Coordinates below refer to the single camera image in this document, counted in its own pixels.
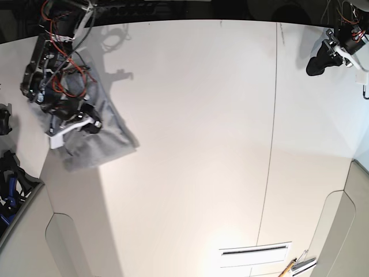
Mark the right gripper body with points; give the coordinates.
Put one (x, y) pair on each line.
(87, 119)

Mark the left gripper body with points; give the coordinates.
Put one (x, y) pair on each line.
(344, 43)

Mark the grey T-shirt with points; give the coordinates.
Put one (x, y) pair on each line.
(96, 135)

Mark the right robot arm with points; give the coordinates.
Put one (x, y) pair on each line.
(53, 82)

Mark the black clamp at left edge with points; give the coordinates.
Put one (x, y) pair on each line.
(5, 116)

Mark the blue and black tool pile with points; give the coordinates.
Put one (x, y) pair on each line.
(16, 186)

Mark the black power strip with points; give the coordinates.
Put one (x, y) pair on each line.
(126, 8)

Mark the white slotted vent panel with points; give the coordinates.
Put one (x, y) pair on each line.
(254, 255)

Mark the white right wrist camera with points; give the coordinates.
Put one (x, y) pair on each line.
(56, 141)

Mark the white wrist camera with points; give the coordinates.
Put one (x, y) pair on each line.
(362, 77)
(56, 141)

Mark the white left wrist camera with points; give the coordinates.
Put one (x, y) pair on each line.
(362, 77)

